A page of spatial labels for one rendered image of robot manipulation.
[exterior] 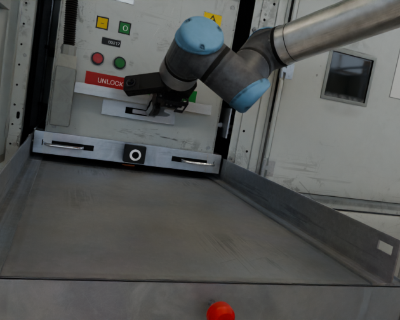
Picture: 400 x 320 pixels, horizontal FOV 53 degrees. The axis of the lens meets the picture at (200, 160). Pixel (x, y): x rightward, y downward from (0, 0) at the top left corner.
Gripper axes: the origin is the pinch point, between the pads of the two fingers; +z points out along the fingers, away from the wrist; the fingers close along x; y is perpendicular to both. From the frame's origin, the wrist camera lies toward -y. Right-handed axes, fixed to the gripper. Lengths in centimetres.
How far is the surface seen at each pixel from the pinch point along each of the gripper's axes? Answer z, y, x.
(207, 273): -47, -2, -47
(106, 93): -0.3, -11.5, 3.1
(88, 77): 1.4, -16.4, 8.2
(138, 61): -2.0, -3.8, 14.0
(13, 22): -6.9, -35.7, 14.4
